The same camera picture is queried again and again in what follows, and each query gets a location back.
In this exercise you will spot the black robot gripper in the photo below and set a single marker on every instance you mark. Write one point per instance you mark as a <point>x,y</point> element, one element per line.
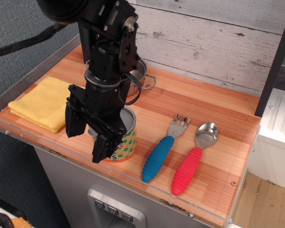
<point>98,106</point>

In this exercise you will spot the peas and carrots toy can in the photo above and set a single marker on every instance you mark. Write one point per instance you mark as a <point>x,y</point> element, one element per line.
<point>128,144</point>

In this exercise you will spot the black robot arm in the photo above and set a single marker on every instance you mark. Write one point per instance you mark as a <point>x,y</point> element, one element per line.
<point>108,43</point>

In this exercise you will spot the grey toy fridge cabinet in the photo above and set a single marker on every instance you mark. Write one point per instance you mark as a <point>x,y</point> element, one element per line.
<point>71,180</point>

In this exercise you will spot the folded yellow cloth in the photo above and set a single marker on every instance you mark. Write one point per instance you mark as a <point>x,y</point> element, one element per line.
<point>44,105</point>

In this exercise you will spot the silver dispenser button panel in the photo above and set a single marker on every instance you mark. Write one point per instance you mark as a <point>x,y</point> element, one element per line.
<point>111,213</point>

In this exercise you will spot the small steel pot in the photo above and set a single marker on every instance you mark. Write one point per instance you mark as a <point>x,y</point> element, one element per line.
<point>141,75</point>

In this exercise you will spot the clear acrylic table guard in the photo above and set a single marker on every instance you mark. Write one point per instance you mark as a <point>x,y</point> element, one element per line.
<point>222,170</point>

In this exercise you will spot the white toy sink unit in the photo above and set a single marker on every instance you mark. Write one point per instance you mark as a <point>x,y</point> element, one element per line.
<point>267,158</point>

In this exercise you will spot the blue handled toy fork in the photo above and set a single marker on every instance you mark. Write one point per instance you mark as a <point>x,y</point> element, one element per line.
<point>159,154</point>

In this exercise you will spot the black left vertical post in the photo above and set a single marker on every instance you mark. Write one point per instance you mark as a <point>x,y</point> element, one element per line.
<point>86,37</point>

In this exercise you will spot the black vertical post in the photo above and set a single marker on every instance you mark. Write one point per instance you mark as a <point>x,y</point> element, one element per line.
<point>272,76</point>
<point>86,37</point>

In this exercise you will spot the red handled toy spoon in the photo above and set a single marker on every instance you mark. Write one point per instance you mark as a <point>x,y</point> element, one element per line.
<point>205,137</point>

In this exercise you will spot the black right vertical post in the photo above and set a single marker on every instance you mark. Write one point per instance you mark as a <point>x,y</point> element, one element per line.
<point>272,76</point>

